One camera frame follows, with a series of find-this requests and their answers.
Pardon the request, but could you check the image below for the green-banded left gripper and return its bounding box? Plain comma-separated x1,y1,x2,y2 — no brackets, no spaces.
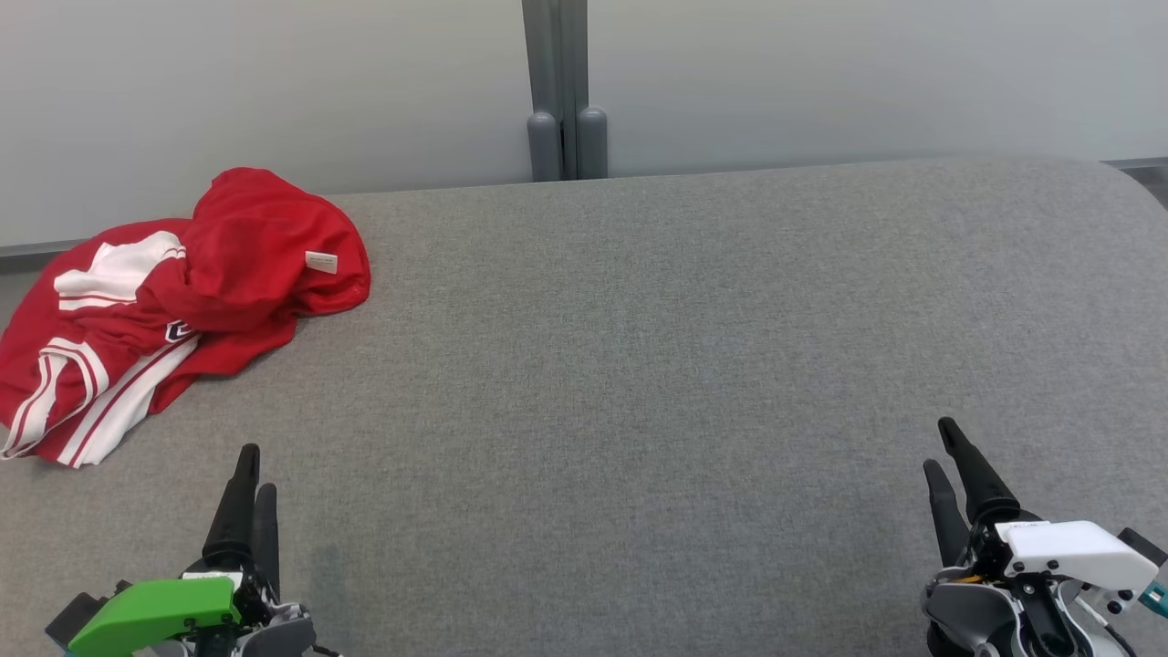
68,444,302,657

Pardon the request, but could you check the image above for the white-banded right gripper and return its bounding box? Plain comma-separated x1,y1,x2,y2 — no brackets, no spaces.
923,418,1160,657

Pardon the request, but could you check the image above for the red shirt with white sleeves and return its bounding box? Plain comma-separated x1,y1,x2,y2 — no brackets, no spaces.
50,167,371,380

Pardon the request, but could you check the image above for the grey double partition post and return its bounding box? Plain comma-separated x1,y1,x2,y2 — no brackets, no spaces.
522,0,610,182

